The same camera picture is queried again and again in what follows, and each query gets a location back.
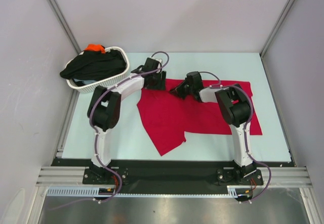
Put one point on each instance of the white plastic laundry basket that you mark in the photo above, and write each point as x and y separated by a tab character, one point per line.
105	82

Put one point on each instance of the right aluminium corner post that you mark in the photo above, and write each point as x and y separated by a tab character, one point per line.
278	24

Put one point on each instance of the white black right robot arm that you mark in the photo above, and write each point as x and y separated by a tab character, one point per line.
235	106

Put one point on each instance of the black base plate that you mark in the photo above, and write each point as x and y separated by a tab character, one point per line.
233	177
102	176

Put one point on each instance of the aluminium corner post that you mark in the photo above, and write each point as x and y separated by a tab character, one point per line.
278	24
64	24

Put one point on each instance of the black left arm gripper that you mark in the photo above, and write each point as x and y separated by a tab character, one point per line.
160	84

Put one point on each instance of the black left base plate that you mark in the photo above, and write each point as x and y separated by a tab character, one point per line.
102	176

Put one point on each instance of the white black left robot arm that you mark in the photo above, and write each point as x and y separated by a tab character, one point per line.
105	105

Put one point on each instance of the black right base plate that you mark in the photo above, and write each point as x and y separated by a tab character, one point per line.
233	177

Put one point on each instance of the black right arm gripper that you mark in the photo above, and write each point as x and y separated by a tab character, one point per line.
184	89

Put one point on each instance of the left aluminium corner post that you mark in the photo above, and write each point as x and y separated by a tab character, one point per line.
64	24

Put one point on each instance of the aluminium front rail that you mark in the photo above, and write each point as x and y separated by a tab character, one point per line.
282	177

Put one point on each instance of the light blue t shirt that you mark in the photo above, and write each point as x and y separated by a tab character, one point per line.
80	83

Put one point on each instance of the black t shirt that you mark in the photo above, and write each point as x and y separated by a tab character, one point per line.
94	66

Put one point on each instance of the white slotted cable duct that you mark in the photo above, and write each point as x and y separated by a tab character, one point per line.
80	191

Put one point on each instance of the orange t shirt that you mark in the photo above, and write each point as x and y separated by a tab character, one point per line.
95	48

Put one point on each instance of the red t shirt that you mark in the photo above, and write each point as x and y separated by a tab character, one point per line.
166	118

